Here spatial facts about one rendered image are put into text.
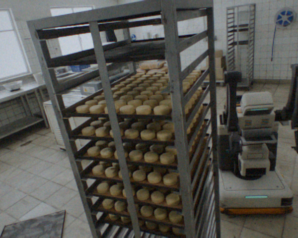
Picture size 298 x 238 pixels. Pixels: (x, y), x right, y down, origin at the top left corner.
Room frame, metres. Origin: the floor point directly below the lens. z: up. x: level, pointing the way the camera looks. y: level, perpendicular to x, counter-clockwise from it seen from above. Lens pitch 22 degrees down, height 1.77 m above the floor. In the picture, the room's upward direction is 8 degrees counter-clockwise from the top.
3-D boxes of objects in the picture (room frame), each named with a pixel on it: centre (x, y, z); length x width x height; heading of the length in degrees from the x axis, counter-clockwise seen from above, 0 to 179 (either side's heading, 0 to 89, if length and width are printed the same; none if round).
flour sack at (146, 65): (6.84, -0.18, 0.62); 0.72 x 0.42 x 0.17; 61
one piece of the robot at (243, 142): (1.67, -0.79, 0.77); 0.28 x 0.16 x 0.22; 80
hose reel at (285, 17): (5.41, -3.05, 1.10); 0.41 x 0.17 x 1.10; 54
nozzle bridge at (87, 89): (3.17, 0.51, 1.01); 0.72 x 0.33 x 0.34; 143
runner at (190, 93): (0.95, -0.18, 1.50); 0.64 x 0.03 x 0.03; 155
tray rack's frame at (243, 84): (5.58, -2.20, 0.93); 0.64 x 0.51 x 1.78; 147
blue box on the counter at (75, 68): (6.03, 1.57, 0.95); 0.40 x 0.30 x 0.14; 147
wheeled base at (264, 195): (1.96, -0.84, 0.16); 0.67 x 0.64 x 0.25; 170
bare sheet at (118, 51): (1.02, 0.00, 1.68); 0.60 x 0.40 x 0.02; 155
